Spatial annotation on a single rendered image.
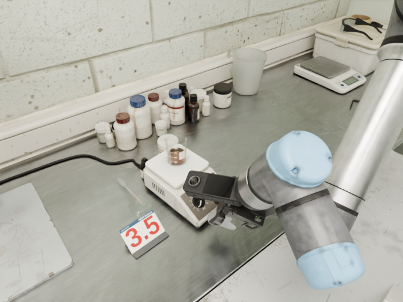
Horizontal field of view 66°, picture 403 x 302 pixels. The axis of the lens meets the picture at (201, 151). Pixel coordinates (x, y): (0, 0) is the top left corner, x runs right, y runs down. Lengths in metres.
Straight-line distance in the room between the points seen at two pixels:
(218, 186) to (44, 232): 0.44
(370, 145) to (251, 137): 0.55
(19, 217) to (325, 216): 0.69
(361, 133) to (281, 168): 0.19
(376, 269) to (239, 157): 0.44
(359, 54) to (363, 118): 1.02
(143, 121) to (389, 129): 0.67
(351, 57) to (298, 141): 1.19
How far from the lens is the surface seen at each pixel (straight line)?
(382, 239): 0.85
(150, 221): 0.74
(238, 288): 0.68
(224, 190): 0.55
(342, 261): 0.41
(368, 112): 0.56
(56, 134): 1.03
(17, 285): 0.75
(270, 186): 0.42
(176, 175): 0.75
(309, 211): 0.41
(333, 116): 1.22
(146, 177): 0.80
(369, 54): 1.54
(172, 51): 1.16
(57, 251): 0.77
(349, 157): 0.54
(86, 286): 0.71
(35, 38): 0.96
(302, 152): 0.40
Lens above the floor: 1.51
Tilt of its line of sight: 40 degrees down
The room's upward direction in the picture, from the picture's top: 1 degrees clockwise
